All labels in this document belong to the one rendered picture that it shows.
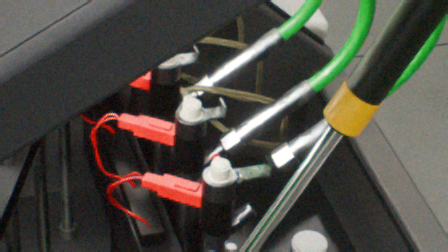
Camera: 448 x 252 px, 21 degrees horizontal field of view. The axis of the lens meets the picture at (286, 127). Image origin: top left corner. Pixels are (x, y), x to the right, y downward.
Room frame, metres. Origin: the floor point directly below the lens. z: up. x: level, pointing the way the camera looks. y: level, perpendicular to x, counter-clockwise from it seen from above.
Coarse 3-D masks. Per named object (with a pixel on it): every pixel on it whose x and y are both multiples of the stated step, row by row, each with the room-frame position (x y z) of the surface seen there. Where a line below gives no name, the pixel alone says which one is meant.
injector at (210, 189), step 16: (208, 192) 0.71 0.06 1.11; (224, 192) 0.71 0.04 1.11; (208, 208) 0.71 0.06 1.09; (224, 208) 0.71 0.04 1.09; (240, 208) 0.73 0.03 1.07; (208, 224) 0.71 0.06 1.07; (224, 224) 0.71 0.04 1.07; (240, 224) 0.72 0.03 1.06; (208, 240) 0.71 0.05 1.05; (224, 240) 0.71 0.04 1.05
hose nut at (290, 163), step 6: (276, 150) 0.74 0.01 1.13; (282, 150) 0.74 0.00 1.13; (288, 150) 0.74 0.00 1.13; (276, 156) 0.74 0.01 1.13; (282, 156) 0.74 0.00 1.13; (288, 156) 0.74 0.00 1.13; (276, 162) 0.73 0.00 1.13; (282, 162) 0.73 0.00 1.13; (288, 162) 0.73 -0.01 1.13; (294, 162) 0.74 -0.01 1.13; (282, 168) 0.73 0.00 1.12; (288, 168) 0.73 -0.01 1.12
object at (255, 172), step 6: (240, 168) 0.73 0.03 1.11; (246, 168) 0.73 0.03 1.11; (252, 168) 0.74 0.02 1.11; (258, 168) 0.74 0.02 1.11; (264, 168) 0.74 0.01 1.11; (240, 174) 0.73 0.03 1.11; (246, 174) 0.73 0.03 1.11; (252, 174) 0.73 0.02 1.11; (258, 174) 0.73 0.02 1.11; (264, 174) 0.73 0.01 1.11; (240, 180) 0.72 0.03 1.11; (246, 180) 0.72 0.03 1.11
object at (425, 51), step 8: (440, 24) 0.79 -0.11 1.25; (440, 32) 0.79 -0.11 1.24; (432, 40) 0.78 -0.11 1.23; (424, 48) 0.78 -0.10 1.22; (432, 48) 0.79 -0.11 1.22; (416, 56) 0.78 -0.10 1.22; (424, 56) 0.78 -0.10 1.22; (416, 64) 0.78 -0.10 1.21; (408, 72) 0.78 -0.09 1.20; (400, 80) 0.78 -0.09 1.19
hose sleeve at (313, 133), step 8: (312, 128) 0.75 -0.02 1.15; (320, 128) 0.75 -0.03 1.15; (304, 136) 0.75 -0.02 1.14; (312, 136) 0.75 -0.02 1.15; (288, 144) 0.75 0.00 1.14; (296, 144) 0.74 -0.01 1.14; (304, 144) 0.74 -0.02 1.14; (312, 144) 0.74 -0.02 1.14; (296, 152) 0.74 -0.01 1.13; (304, 152) 0.74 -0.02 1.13
